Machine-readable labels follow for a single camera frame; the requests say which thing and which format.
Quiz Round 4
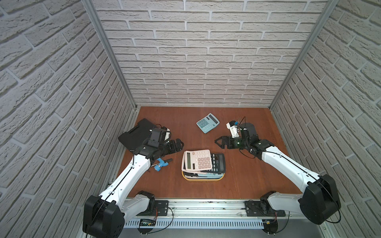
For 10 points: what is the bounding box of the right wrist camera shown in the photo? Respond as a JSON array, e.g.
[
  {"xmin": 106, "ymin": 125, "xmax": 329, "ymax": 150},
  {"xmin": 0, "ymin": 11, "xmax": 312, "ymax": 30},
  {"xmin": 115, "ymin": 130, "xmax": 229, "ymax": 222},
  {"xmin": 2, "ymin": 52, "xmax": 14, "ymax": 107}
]
[{"xmin": 226, "ymin": 121, "xmax": 240, "ymax": 138}]

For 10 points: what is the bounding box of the light blue calculator face down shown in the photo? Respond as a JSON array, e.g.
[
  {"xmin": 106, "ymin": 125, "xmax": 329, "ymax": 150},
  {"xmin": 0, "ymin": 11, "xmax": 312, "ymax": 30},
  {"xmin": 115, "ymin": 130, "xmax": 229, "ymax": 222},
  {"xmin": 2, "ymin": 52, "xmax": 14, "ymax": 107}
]
[{"xmin": 183, "ymin": 172, "xmax": 225, "ymax": 179}]

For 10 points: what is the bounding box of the black calculator face down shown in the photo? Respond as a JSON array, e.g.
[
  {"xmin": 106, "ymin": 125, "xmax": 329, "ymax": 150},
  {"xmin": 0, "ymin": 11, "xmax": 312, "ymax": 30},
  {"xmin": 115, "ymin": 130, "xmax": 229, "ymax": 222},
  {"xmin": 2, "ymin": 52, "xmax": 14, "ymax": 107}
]
[{"xmin": 210, "ymin": 153, "xmax": 226, "ymax": 174}]

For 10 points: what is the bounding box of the aluminium rail frame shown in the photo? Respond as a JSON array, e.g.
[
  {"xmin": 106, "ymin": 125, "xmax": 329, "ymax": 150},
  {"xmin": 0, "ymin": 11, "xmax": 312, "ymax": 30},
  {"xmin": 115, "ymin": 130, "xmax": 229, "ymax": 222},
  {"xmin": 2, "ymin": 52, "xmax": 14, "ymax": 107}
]
[{"xmin": 75, "ymin": 197, "xmax": 340, "ymax": 238}]

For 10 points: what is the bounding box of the left controller board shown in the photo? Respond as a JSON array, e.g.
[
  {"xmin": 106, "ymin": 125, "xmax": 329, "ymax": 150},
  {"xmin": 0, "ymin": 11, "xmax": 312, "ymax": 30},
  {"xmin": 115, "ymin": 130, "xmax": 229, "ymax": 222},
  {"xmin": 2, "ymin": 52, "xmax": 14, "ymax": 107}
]
[{"xmin": 139, "ymin": 219, "xmax": 156, "ymax": 227}]

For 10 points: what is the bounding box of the right connector plug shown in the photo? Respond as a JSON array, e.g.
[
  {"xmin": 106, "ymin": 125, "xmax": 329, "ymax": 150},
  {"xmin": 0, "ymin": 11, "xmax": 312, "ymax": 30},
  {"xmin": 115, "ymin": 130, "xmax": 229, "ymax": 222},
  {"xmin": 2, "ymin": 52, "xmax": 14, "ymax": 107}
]
[{"xmin": 262, "ymin": 220, "xmax": 278, "ymax": 235}]

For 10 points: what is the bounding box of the blue handled hammer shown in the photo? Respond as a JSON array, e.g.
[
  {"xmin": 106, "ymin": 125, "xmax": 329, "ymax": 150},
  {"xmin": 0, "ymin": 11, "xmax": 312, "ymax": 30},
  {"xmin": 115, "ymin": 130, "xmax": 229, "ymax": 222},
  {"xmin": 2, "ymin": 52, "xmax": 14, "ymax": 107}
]
[{"xmin": 152, "ymin": 158, "xmax": 173, "ymax": 171}]

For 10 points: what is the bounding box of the teal calculator keys up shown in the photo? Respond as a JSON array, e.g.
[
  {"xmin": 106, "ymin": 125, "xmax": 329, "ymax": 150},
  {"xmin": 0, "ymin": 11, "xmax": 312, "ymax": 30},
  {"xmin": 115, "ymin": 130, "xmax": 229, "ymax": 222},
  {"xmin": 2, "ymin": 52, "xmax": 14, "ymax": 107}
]
[{"xmin": 196, "ymin": 113, "xmax": 220, "ymax": 133}]

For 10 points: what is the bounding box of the yellow storage tray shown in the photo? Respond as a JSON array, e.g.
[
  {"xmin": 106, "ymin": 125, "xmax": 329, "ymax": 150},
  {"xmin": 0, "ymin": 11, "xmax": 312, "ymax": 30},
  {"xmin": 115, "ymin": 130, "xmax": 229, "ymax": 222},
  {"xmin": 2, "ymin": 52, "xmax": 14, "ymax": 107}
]
[{"xmin": 182, "ymin": 171, "xmax": 225, "ymax": 181}]

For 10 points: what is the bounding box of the black tool case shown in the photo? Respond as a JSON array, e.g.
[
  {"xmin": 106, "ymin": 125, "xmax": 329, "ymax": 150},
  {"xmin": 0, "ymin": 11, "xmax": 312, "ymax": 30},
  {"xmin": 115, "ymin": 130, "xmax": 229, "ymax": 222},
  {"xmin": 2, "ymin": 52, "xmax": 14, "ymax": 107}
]
[{"xmin": 118, "ymin": 118, "xmax": 156, "ymax": 152}]

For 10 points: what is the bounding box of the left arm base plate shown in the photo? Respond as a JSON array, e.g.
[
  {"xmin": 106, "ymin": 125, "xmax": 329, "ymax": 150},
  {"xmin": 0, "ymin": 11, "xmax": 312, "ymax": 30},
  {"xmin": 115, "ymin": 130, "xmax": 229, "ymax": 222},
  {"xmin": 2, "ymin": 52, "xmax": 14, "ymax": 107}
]
[{"xmin": 138, "ymin": 200, "xmax": 169, "ymax": 217}]

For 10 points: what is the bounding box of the small pink calculator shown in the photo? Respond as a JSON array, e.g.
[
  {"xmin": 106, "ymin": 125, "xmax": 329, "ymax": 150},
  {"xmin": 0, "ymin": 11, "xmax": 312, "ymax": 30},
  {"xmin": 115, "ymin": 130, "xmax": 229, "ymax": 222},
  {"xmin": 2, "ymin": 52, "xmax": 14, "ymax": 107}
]
[{"xmin": 181, "ymin": 149, "xmax": 213, "ymax": 173}]

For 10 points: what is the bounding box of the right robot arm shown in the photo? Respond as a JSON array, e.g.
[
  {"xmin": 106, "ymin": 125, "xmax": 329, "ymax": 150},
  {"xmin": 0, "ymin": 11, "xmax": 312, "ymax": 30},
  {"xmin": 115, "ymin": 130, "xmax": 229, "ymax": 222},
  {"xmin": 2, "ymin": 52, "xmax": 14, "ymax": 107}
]
[{"xmin": 215, "ymin": 121, "xmax": 341, "ymax": 225}]

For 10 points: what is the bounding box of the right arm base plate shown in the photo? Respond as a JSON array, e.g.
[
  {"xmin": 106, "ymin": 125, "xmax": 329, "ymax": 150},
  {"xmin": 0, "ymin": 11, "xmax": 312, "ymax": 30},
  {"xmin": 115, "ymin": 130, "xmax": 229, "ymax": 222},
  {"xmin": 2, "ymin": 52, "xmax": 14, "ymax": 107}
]
[{"xmin": 244, "ymin": 200, "xmax": 286, "ymax": 218}]

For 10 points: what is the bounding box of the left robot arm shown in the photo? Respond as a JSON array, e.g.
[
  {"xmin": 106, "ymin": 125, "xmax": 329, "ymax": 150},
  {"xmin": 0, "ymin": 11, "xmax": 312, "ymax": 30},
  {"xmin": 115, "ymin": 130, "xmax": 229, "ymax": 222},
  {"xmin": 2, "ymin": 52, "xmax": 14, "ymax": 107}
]
[{"xmin": 82, "ymin": 128, "xmax": 184, "ymax": 238}]

